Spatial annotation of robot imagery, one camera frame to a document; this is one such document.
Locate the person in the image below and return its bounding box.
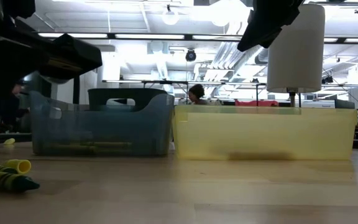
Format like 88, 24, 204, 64
187, 83, 211, 106

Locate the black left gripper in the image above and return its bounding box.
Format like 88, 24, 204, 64
0, 27, 52, 166

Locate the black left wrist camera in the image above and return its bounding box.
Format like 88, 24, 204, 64
38, 33, 103, 81

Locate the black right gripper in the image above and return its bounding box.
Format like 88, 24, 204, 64
236, 0, 306, 53

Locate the red background cabinet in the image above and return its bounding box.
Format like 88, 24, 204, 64
234, 99, 280, 108

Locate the white cylinder shade table lamp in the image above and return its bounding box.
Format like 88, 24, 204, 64
266, 3, 326, 108

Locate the grey background monitor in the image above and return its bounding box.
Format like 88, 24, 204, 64
300, 98, 356, 110

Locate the black ceiling camera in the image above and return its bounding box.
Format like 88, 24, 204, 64
185, 48, 197, 62

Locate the yellow translucent plastic bin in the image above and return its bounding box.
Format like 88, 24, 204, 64
172, 104, 358, 161

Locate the white globe ceiling light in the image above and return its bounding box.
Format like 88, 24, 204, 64
162, 4, 180, 26

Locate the grey translucent plastic bin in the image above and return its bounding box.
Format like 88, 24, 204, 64
29, 90, 176, 157

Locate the yellow crayon cap piece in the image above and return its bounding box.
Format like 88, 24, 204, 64
1, 159, 32, 175

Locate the black overhead light bar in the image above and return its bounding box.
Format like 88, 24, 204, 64
37, 32, 358, 44

